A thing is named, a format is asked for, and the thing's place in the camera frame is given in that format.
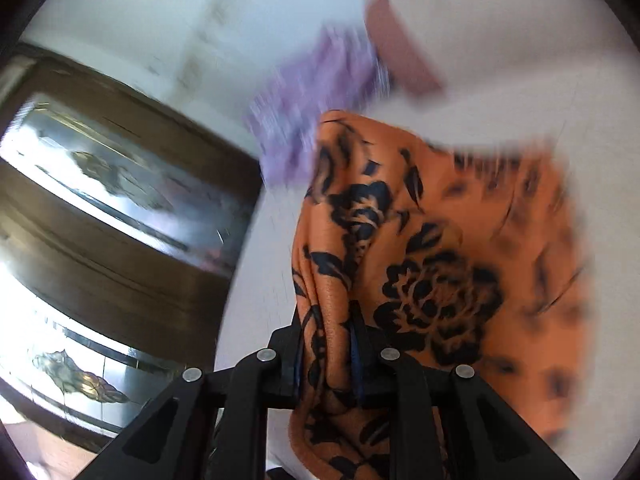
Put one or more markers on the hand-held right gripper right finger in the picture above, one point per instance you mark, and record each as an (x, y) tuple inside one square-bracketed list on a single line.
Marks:
[(357, 360)]

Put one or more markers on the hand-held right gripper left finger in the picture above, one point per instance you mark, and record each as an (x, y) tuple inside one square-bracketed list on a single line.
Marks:
[(290, 360)]

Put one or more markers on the orange black floral garment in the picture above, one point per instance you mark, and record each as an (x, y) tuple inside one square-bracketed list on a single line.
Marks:
[(450, 210)]

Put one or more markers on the brown wooden glazed door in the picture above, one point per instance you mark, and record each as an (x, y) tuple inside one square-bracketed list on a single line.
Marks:
[(100, 260)]

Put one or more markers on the purple floral cloth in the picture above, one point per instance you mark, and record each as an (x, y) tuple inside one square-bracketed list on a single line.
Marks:
[(310, 100)]

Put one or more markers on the white bed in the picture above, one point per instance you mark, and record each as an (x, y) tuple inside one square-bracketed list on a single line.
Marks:
[(500, 85)]

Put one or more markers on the pink cloth band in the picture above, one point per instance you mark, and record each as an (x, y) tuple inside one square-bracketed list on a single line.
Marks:
[(400, 45)]

